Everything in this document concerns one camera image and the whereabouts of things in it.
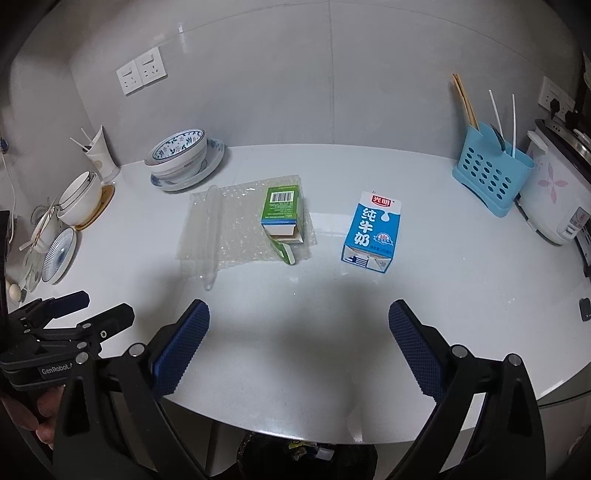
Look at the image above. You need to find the plain white bowl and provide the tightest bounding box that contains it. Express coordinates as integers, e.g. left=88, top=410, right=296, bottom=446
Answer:
left=56, top=171, right=103, bottom=227

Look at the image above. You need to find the clear plastic tube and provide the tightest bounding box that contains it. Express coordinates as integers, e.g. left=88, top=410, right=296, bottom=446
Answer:
left=199, top=185, right=221, bottom=291

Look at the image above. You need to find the clear glass jar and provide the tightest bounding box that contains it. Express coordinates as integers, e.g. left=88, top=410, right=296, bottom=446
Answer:
left=18, top=205, right=61, bottom=292

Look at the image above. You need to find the white tall cup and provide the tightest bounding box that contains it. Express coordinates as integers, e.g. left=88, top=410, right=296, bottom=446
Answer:
left=84, top=126, right=121, bottom=182

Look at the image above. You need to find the wall socket with plug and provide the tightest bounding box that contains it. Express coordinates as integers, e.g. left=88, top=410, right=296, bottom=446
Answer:
left=538, top=76, right=576, bottom=119

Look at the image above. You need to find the wooden chopstick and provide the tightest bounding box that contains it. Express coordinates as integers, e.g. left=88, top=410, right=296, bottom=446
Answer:
left=455, top=73, right=481, bottom=130
left=452, top=75, right=477, bottom=131

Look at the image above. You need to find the floral ceramic plate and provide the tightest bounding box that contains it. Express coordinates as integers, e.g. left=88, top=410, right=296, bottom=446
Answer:
left=150, top=138, right=225, bottom=192

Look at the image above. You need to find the large white bowl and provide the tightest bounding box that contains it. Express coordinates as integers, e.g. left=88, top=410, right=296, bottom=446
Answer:
left=148, top=147, right=209, bottom=182

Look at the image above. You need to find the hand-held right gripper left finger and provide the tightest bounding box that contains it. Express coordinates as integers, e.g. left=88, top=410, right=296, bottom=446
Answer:
left=52, top=298, right=211, bottom=480

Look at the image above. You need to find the floral ceramic bowl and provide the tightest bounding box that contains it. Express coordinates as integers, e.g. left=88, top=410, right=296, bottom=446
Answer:
left=144, top=128, right=207, bottom=167

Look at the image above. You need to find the white wall socket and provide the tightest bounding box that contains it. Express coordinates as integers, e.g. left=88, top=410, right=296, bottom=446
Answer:
left=116, top=60, right=143, bottom=96
left=135, top=46, right=166, bottom=87

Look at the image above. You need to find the blue striped plate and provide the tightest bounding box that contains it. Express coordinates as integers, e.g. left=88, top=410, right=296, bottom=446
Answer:
left=41, top=227, right=77, bottom=284

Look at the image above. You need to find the round wooden coaster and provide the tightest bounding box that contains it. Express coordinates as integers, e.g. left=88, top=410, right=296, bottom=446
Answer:
left=74, top=185, right=115, bottom=232

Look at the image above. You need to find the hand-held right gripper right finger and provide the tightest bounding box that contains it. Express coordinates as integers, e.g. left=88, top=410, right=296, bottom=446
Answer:
left=388, top=299, right=548, bottom=480

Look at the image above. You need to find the blue perforated utensil basket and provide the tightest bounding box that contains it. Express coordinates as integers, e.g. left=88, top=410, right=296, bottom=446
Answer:
left=451, top=121, right=535, bottom=217

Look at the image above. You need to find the green carton box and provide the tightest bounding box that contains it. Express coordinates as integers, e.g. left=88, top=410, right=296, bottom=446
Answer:
left=261, top=184, right=306, bottom=266

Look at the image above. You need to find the clear bubble wrap sheet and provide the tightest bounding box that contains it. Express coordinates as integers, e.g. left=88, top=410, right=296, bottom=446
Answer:
left=177, top=174, right=319, bottom=278

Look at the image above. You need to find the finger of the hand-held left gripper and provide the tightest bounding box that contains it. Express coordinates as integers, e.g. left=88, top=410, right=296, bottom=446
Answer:
left=9, top=290, right=91, bottom=329
left=31, top=303, right=136, bottom=356

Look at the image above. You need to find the white floral rice cooker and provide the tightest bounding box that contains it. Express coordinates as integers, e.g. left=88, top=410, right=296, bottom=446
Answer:
left=515, top=117, right=591, bottom=245

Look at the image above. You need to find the person's left hand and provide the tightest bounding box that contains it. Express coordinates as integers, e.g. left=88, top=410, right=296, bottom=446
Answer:
left=0, top=384, right=66, bottom=450

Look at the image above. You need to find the blue milk carton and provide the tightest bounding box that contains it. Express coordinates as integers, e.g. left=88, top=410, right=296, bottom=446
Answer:
left=342, top=191, right=404, bottom=274

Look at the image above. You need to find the black bin with bag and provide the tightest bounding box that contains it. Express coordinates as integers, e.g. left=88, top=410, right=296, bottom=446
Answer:
left=236, top=431, right=378, bottom=480

